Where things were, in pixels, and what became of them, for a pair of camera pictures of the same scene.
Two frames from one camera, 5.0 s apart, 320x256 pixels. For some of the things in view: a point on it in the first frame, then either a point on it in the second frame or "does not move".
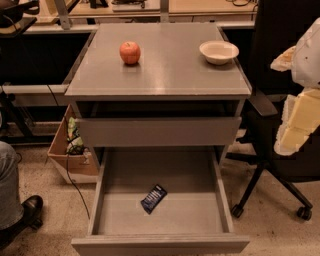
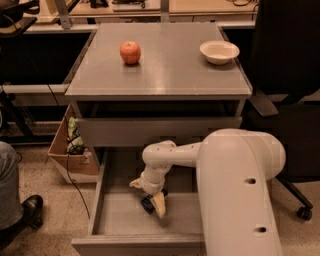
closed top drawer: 159,132 does not move
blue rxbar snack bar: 153,199 does not move
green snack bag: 74,141 does not move
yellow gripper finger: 284,61 -> 137,183
